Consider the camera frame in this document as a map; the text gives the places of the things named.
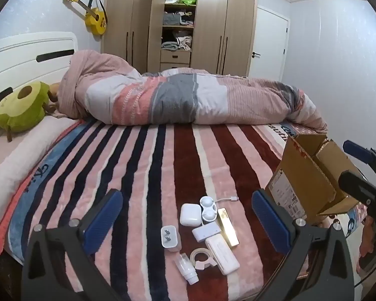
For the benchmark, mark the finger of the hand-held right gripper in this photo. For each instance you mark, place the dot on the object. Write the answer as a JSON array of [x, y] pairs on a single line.
[[358, 186], [357, 151]]

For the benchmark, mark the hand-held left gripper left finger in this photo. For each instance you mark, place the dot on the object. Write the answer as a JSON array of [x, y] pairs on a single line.
[[102, 224]]

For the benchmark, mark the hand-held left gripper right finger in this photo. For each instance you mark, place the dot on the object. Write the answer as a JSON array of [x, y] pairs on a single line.
[[269, 225]]

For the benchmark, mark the brown cardboard box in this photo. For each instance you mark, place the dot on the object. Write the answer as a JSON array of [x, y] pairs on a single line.
[[307, 178]]

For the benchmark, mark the pink printed cloth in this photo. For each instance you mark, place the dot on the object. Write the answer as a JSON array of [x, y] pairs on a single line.
[[367, 238]]

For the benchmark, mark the gold rectangular bar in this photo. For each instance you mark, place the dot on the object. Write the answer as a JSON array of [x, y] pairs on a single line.
[[228, 227]]

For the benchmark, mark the white rectangular case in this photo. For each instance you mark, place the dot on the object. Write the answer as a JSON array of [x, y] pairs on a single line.
[[222, 255]]

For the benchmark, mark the white round double case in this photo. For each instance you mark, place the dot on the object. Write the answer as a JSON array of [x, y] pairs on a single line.
[[208, 208]]

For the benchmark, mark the small pale lavender box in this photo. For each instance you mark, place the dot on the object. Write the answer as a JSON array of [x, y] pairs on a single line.
[[206, 232]]

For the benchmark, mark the white power adapter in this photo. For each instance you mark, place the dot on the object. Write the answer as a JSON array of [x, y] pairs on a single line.
[[170, 238]]

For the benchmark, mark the blue bed sheet with lettering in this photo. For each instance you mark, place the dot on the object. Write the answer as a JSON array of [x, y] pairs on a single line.
[[34, 194]]

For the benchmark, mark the pale tape dispenser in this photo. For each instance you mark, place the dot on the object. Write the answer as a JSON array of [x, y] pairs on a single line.
[[200, 257]]

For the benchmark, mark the white earbuds case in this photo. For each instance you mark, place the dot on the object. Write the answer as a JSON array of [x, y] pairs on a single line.
[[190, 214]]

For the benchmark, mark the striped plush blanket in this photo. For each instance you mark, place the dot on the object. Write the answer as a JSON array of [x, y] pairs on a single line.
[[175, 169]]

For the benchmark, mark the small clear bottle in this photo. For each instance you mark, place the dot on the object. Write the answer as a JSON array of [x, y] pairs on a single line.
[[186, 268]]

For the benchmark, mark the long pale pink pillow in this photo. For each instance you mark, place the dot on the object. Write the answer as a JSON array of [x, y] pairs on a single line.
[[9, 175]]

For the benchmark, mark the brown plush toy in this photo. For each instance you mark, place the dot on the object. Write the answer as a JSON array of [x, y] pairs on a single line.
[[53, 95]]

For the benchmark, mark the white door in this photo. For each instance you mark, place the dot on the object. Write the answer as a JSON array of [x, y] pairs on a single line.
[[268, 44]]

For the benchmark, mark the green avocado plush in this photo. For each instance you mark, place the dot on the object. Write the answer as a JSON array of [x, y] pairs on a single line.
[[20, 108]]

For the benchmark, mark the pink grey patchwork duvet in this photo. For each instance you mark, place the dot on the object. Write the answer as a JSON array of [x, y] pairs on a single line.
[[181, 97]]

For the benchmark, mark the white bed headboard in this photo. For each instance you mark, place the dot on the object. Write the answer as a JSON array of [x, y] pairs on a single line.
[[22, 53]]

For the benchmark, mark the wooden wardrobe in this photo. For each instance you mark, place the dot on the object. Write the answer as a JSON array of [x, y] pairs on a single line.
[[206, 28]]

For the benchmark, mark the pile of mixed clothes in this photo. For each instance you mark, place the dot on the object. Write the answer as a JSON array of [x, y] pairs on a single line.
[[178, 41]]

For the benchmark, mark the yellow ukulele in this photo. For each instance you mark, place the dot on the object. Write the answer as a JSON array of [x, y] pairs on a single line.
[[94, 18]]

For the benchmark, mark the grey folded clothes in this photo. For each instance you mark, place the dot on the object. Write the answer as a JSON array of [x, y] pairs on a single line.
[[171, 18]]

